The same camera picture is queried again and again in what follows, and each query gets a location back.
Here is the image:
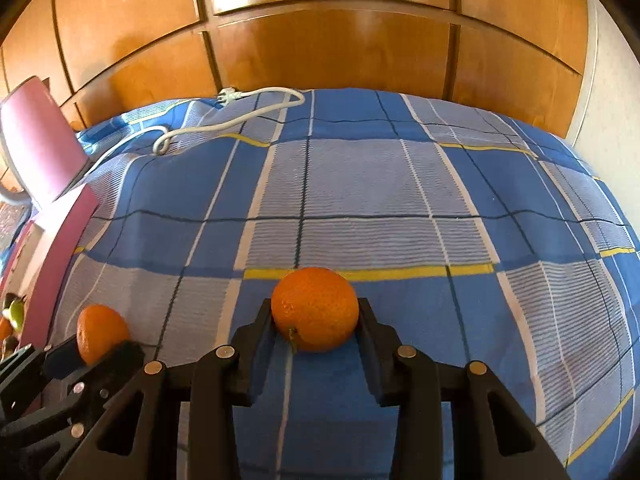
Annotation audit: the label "green tomato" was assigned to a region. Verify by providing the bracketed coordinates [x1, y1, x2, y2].
[2, 292, 26, 332]

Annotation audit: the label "orange mandarin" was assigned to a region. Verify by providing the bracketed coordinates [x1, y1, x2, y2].
[270, 268, 359, 353]
[76, 304, 130, 365]

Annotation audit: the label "dark round beetroot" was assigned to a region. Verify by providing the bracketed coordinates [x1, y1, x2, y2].
[1, 335, 20, 360]

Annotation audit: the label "orange yellow tomato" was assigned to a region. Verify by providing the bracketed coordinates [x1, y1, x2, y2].
[0, 316, 13, 342]

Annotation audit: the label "pink white tray box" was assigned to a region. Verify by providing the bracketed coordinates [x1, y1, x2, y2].
[1, 184, 98, 347]

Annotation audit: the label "patterned tissue box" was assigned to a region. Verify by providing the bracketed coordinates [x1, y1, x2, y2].
[0, 203, 32, 252]

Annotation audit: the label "blue plaid bedsheet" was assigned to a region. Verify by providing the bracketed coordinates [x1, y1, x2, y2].
[34, 87, 639, 479]

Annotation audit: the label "pink electric kettle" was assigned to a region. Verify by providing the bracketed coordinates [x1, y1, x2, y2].
[1, 76, 89, 208]

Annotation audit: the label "wooden headboard panels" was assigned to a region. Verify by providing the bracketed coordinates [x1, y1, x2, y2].
[1, 0, 588, 136]

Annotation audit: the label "white power cable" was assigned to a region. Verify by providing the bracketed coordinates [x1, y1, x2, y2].
[84, 86, 307, 176]

